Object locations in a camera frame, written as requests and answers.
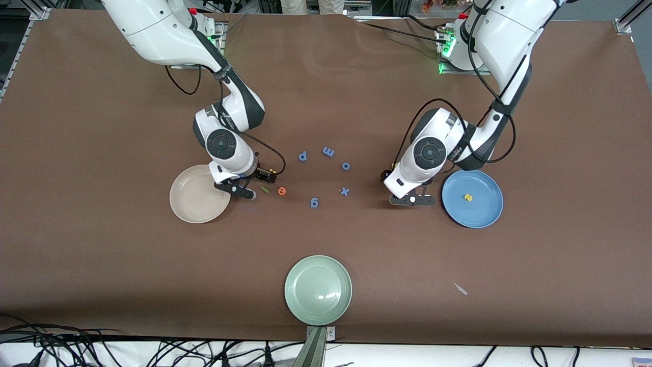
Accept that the black cable tangle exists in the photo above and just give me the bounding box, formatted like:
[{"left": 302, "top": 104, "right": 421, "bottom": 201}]
[{"left": 0, "top": 313, "right": 306, "bottom": 367}]

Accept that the beige round plate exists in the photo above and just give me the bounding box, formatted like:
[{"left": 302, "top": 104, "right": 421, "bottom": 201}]
[{"left": 169, "top": 164, "right": 232, "bottom": 224}]

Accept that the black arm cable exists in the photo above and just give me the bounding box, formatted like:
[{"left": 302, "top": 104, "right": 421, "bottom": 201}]
[
  {"left": 405, "top": 0, "right": 517, "bottom": 164},
  {"left": 165, "top": 65, "right": 287, "bottom": 176}
]

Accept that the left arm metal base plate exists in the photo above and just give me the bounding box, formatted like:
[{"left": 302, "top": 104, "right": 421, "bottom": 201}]
[{"left": 437, "top": 25, "right": 491, "bottom": 76}]

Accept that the black cable on table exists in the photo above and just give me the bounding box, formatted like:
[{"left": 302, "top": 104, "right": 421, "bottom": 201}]
[{"left": 357, "top": 14, "right": 449, "bottom": 44}]

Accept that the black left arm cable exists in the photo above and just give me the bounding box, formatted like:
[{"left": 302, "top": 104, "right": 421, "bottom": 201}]
[{"left": 405, "top": 0, "right": 517, "bottom": 164}]

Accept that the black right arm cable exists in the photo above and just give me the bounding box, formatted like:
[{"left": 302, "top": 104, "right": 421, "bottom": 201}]
[{"left": 165, "top": 65, "right": 287, "bottom": 176}]

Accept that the person in beige trousers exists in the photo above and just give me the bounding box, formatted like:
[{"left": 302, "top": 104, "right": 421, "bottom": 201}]
[{"left": 280, "top": 0, "right": 345, "bottom": 15}]

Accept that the grey metal camera bracket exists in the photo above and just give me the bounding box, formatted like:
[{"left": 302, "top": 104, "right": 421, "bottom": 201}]
[{"left": 293, "top": 326, "right": 337, "bottom": 367}]

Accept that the blue round plate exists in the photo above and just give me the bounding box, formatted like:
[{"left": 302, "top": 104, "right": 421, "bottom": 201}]
[{"left": 441, "top": 169, "right": 504, "bottom": 229}]

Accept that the green round plate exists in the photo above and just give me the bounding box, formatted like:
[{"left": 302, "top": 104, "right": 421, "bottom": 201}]
[{"left": 284, "top": 255, "right": 353, "bottom": 326}]

